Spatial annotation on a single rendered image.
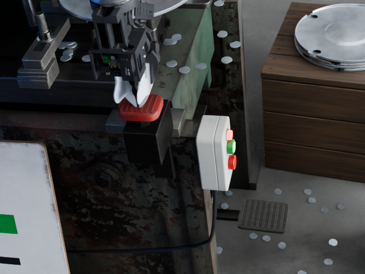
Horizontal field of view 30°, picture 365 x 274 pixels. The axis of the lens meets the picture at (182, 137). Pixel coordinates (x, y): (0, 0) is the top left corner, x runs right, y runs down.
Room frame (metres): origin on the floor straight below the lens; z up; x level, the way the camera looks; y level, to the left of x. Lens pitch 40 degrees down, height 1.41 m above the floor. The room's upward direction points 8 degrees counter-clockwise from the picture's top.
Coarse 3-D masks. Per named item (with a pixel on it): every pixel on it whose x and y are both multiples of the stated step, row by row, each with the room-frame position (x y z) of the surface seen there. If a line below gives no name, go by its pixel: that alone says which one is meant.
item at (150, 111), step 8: (152, 96) 0.90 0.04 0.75; (160, 96) 0.90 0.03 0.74; (120, 104) 0.89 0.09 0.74; (128, 104) 0.89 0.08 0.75; (144, 104) 0.88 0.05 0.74; (152, 104) 0.88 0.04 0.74; (160, 104) 0.88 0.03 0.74; (120, 112) 0.87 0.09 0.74; (128, 112) 0.87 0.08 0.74; (136, 112) 0.87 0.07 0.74; (144, 112) 0.86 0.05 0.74; (152, 112) 0.86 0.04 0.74; (160, 112) 0.87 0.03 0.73; (128, 120) 0.86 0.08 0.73; (136, 120) 0.86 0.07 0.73; (144, 120) 0.86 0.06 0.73; (152, 120) 0.85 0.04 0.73
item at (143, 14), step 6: (138, 6) 0.89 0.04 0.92; (144, 6) 0.92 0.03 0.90; (150, 6) 0.94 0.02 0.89; (132, 12) 0.87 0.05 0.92; (138, 12) 0.89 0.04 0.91; (144, 12) 0.91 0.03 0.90; (150, 12) 0.94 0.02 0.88; (138, 18) 0.89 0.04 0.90; (144, 18) 0.91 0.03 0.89; (150, 18) 0.94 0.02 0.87
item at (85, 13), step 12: (60, 0) 1.21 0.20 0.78; (72, 0) 1.20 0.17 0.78; (84, 0) 1.19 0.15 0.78; (144, 0) 1.16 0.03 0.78; (156, 0) 1.15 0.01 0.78; (168, 0) 1.15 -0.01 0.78; (180, 0) 1.14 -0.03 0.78; (72, 12) 1.14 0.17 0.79; (84, 12) 1.15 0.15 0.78; (156, 12) 1.11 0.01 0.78
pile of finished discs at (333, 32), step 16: (304, 16) 1.66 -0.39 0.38; (320, 16) 1.66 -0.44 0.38; (336, 16) 1.65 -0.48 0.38; (352, 16) 1.64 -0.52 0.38; (304, 32) 1.59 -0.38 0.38; (320, 32) 1.58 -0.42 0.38; (336, 32) 1.56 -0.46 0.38; (352, 32) 1.55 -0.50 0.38; (304, 48) 1.51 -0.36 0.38; (320, 48) 1.50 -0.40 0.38; (336, 48) 1.49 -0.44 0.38; (352, 48) 1.48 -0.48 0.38; (320, 64) 1.46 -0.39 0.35; (336, 64) 1.44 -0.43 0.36; (352, 64) 1.42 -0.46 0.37
